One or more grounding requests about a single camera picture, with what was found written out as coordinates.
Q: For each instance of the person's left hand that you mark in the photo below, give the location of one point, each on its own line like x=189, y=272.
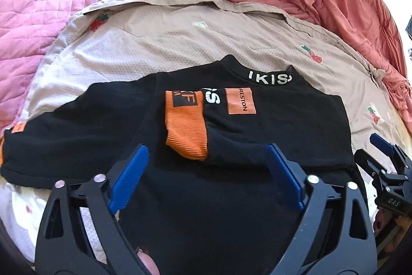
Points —
x=148, y=263

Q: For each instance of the person's right hand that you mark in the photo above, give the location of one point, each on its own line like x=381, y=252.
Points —
x=381, y=225

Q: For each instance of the pink quilted blanket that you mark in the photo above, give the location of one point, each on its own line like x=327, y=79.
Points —
x=41, y=14

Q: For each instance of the beige strawberry print blanket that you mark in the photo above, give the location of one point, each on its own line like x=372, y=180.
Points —
x=193, y=46

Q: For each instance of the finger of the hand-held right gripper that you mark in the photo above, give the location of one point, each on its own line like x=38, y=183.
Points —
x=381, y=143
x=370, y=162

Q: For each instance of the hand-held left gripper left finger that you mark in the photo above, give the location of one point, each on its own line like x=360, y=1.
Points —
x=130, y=170

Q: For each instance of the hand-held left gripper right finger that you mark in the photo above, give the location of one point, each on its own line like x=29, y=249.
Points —
x=285, y=170

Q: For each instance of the black shirt with orange patches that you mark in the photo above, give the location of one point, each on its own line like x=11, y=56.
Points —
x=257, y=139

